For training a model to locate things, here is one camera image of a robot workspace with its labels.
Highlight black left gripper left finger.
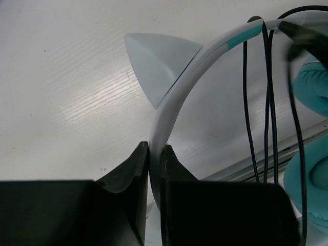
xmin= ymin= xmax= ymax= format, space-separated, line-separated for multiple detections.
xmin=1 ymin=141 xmax=149 ymax=245

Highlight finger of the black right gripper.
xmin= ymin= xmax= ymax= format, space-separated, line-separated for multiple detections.
xmin=278 ymin=21 xmax=327 ymax=66

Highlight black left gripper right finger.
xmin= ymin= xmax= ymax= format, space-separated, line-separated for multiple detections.
xmin=160 ymin=145 xmax=302 ymax=245

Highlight black headphone cable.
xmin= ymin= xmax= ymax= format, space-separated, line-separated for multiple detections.
xmin=242 ymin=5 xmax=310 ymax=239

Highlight teal cat-ear headphones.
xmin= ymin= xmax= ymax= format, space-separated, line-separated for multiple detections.
xmin=124 ymin=12 xmax=328 ymax=223

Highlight aluminium front rail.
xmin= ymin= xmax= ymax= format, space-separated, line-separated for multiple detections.
xmin=199 ymin=120 xmax=328 ymax=184

